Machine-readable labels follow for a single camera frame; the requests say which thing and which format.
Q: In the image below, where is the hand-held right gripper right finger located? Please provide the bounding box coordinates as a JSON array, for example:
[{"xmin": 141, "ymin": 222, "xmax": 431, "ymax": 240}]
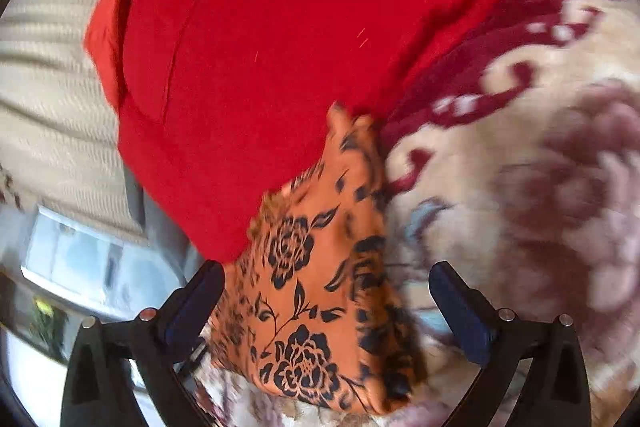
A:
[{"xmin": 429, "ymin": 261, "xmax": 593, "ymax": 427}]

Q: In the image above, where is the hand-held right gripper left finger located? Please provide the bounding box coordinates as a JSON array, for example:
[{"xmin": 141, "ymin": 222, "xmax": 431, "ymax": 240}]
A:
[{"xmin": 60, "ymin": 259, "xmax": 226, "ymax": 427}]

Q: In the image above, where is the orange black floral cloth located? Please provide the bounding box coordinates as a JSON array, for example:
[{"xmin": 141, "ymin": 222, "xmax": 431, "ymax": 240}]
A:
[{"xmin": 207, "ymin": 102, "xmax": 426, "ymax": 415}]

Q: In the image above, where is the grey sofa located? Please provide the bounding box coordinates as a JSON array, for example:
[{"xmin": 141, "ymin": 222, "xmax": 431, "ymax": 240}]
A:
[{"xmin": 124, "ymin": 167, "xmax": 203, "ymax": 270}]

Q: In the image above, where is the white framed window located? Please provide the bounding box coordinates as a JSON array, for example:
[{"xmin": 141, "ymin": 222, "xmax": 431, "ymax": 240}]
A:
[{"xmin": 20, "ymin": 204, "xmax": 188, "ymax": 313}]

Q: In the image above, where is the maroon cream floral blanket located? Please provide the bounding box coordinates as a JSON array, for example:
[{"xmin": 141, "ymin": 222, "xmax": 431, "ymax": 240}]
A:
[{"xmin": 192, "ymin": 0, "xmax": 640, "ymax": 427}]

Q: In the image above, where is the green potted plant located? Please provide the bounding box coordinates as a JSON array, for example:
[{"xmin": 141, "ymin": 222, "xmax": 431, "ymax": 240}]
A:
[{"xmin": 29, "ymin": 297, "xmax": 70, "ymax": 360}]

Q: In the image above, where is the beige patterned curtain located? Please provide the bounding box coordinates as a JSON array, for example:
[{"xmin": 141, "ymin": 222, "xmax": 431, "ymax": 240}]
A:
[{"xmin": 0, "ymin": 0, "xmax": 173, "ymax": 248}]

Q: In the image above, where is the red knit garment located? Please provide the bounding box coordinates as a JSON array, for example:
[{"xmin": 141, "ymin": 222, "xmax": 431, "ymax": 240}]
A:
[{"xmin": 84, "ymin": 0, "xmax": 543, "ymax": 264}]

